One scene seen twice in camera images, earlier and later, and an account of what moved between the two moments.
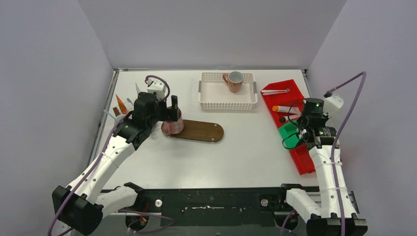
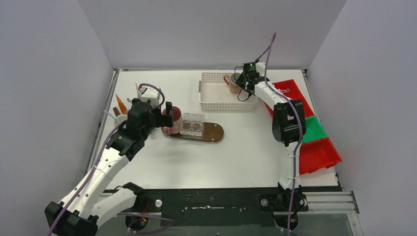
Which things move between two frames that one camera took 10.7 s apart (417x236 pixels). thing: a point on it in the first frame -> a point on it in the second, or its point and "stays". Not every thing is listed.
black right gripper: [300, 123] -> [242, 82]
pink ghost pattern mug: [169, 128] stays
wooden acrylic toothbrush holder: [116, 111] stays
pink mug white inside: [117, 118] stays
